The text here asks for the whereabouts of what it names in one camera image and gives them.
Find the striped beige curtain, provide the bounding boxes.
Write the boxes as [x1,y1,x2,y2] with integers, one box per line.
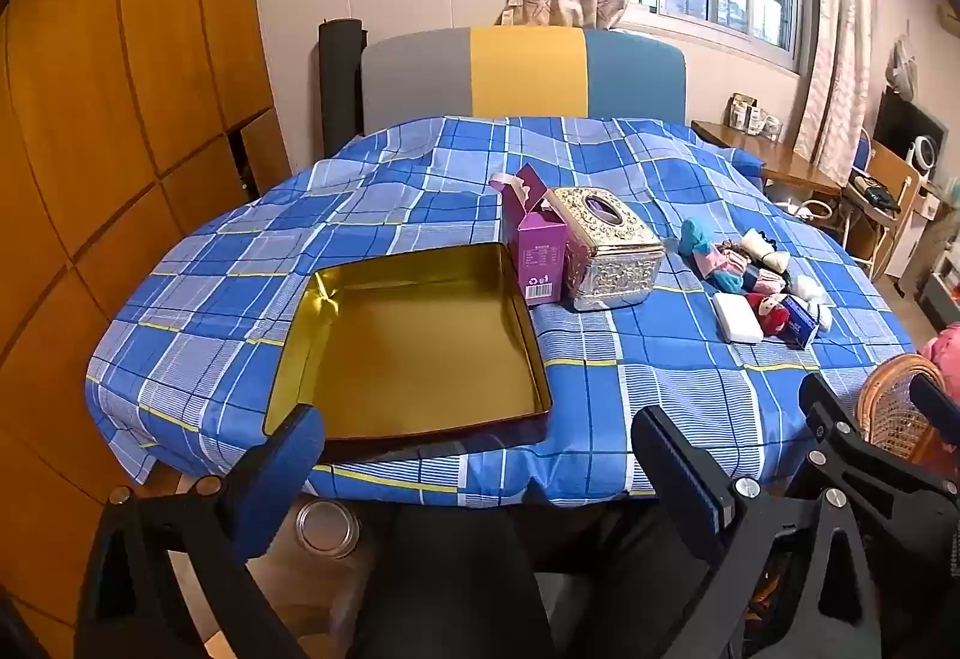
[791,0,880,182]

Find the white rectangular sponge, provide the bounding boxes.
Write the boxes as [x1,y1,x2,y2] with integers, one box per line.
[711,291,763,344]

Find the small packets on desk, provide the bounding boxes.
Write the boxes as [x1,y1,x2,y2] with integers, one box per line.
[729,93,784,140]

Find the blue tissue pack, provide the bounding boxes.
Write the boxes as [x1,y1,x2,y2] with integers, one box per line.
[780,310,820,350]

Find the gold metal tin tray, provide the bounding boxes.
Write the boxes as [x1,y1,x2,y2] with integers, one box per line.
[262,244,554,465]

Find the purple cardboard box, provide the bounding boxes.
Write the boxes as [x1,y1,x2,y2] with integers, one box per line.
[489,164,567,308]

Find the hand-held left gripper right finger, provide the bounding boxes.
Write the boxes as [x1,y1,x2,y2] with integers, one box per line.
[631,406,882,659]

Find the pink ruffled cushion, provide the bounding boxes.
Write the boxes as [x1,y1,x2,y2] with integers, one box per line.
[919,321,960,369]

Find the blue plaid bedsheet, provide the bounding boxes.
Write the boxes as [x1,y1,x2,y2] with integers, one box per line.
[85,114,917,507]

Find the glass jar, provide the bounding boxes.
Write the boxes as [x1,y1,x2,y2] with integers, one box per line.
[295,498,362,559]

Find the ornate gold tissue box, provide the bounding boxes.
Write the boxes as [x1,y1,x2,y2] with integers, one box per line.
[546,185,667,313]

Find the white cable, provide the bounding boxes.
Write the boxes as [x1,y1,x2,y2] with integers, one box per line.
[780,197,835,223]

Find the wooden chair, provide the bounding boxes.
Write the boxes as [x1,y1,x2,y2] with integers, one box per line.
[840,134,925,279]

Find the grey yellow blue sofa back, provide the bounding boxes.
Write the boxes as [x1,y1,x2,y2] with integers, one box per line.
[360,25,689,136]

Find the white ring fan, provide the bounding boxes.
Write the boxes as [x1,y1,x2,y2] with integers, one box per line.
[905,133,948,182]

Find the wicker basket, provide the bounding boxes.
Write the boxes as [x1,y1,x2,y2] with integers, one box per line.
[855,354,950,463]

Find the black monitor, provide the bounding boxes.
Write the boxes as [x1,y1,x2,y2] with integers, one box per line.
[874,85,947,167]

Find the black rolled mat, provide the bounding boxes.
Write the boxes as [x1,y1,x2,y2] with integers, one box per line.
[319,18,368,160]

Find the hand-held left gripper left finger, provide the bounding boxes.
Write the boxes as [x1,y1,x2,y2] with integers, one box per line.
[75,404,327,659]

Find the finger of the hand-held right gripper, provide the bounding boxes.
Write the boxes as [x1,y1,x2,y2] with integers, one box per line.
[910,375,960,454]
[799,374,960,525]

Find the wooden wardrobe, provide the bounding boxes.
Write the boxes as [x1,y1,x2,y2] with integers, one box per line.
[0,0,293,659]

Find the wooden desk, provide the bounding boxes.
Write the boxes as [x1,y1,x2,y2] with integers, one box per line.
[690,119,846,197]

